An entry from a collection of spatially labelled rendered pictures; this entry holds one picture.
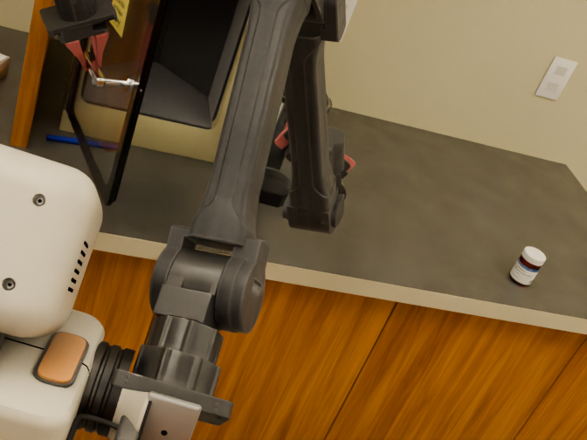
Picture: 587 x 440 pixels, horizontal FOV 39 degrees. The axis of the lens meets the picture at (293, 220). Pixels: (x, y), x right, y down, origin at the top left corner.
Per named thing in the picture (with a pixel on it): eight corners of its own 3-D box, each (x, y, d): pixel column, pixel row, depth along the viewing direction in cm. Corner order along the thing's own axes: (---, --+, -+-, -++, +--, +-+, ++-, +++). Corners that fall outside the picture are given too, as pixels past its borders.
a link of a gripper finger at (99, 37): (63, 62, 130) (47, 10, 123) (107, 50, 132) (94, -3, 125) (73, 85, 125) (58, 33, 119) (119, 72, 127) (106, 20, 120)
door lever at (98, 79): (112, 65, 133) (115, 51, 131) (127, 95, 126) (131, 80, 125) (79, 61, 130) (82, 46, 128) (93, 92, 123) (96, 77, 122)
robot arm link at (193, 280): (148, 327, 81) (198, 338, 80) (178, 233, 85) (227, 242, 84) (175, 351, 90) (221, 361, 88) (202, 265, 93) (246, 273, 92)
